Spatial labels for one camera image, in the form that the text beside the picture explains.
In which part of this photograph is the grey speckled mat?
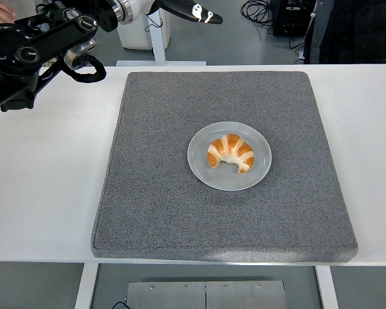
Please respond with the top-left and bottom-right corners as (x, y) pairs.
(90, 71), (359, 263)

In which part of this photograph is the grey metal plate with screws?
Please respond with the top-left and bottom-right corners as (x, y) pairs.
(127, 280), (289, 309)

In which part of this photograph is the grey round plate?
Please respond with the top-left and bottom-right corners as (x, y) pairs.
(187, 121), (273, 191)

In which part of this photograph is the black electronics box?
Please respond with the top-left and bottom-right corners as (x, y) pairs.
(269, 0), (318, 37)

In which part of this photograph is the white table leg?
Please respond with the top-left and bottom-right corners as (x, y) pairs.
(315, 265), (340, 309)
(74, 263), (100, 309)

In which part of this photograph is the orange croissant bread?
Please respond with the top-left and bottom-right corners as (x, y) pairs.
(207, 133), (255, 174)

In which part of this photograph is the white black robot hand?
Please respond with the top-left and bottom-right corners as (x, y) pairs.
(128, 0), (224, 26)

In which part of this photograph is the person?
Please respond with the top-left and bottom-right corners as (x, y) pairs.
(303, 0), (386, 65)

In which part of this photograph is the white cabinet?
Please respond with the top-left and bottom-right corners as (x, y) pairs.
(117, 12), (171, 50)

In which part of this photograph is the black cable coil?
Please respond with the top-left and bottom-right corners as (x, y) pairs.
(240, 0), (277, 35)

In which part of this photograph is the thin black hanging wire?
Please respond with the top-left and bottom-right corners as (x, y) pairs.
(145, 15), (164, 32)

